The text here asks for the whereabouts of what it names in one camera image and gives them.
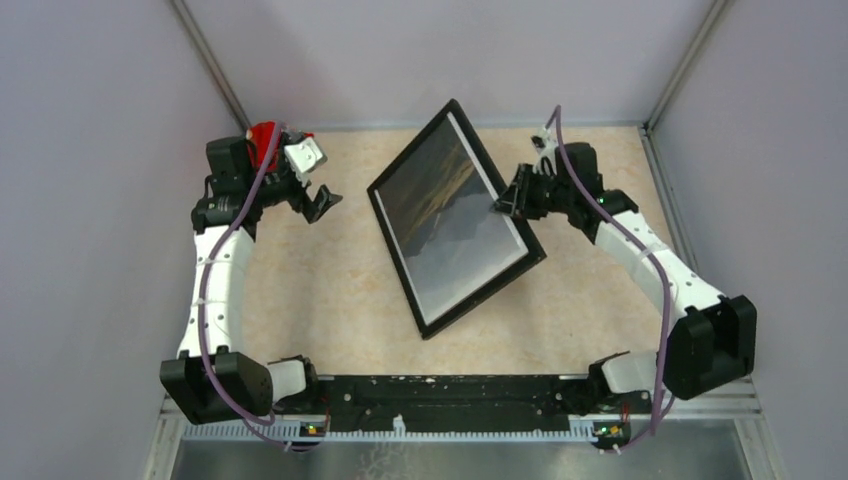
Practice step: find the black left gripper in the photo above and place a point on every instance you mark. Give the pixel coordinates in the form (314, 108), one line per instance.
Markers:
(310, 208)

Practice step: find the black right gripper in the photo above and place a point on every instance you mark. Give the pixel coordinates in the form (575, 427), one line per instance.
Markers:
(514, 200)

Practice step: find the mountain landscape photo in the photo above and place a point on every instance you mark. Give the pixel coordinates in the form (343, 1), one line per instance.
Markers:
(450, 218)

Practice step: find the wooden picture frame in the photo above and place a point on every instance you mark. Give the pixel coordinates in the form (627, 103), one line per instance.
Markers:
(523, 265)

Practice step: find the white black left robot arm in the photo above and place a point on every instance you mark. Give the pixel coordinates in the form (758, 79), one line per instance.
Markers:
(211, 379)

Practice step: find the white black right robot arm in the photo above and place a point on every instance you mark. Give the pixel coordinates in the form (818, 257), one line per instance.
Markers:
(459, 236)

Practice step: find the red crumpled cloth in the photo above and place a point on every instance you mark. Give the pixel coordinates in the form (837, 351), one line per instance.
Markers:
(264, 137)

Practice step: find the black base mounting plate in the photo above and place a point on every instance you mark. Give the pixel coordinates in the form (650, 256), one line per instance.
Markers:
(571, 394)

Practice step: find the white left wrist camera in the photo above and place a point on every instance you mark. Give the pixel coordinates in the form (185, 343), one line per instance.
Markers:
(304, 158)

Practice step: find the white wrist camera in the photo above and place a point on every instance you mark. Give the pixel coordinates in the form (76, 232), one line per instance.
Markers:
(304, 158)
(546, 147)

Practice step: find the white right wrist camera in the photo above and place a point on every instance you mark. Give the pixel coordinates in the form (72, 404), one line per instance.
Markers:
(546, 147)

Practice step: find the aluminium front rail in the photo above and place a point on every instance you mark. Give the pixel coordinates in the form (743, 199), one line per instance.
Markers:
(487, 424)

